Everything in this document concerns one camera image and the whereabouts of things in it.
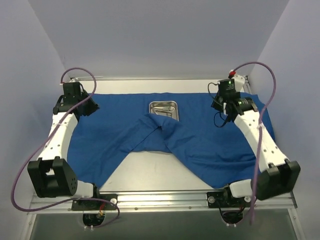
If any blue surgical drape cloth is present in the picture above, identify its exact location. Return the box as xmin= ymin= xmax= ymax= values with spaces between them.
xmin=67 ymin=93 xmax=256 ymax=189

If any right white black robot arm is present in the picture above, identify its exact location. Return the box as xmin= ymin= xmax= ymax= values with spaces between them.
xmin=211 ymin=90 xmax=301 ymax=201

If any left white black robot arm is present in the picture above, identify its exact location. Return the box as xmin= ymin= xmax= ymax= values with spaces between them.
xmin=27 ymin=93 xmax=101 ymax=210

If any steel instrument tray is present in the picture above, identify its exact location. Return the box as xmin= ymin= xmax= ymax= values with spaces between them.
xmin=148 ymin=101 xmax=180 ymax=121

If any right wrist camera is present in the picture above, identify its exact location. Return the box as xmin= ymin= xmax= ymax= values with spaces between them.
xmin=217 ymin=70 xmax=246 ymax=97

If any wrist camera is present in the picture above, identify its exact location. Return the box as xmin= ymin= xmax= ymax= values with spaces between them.
xmin=217 ymin=70 xmax=246 ymax=97
xmin=62 ymin=81 xmax=82 ymax=99

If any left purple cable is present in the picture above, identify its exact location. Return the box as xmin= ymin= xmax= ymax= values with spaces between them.
xmin=10 ymin=67 xmax=121 ymax=229

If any purple cable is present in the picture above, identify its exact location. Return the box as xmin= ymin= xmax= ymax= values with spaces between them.
xmin=10 ymin=67 xmax=121 ymax=229
xmin=221 ymin=61 xmax=278 ymax=226

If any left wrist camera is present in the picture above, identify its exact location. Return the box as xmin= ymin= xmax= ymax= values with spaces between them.
xmin=62 ymin=81 xmax=82 ymax=99

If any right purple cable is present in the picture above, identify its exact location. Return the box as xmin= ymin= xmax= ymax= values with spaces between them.
xmin=221 ymin=61 xmax=278 ymax=226

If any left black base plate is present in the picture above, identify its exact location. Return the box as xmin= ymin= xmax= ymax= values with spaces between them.
xmin=71 ymin=193 xmax=118 ymax=211

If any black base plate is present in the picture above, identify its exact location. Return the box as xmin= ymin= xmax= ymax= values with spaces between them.
xmin=206 ymin=191 xmax=250 ymax=209
xmin=71 ymin=193 xmax=118 ymax=211

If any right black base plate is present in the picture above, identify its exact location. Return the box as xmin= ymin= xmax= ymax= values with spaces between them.
xmin=206 ymin=191 xmax=250 ymax=209

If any aluminium front rail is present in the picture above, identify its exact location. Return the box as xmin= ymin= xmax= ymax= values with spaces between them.
xmin=27 ymin=188 xmax=298 ymax=215

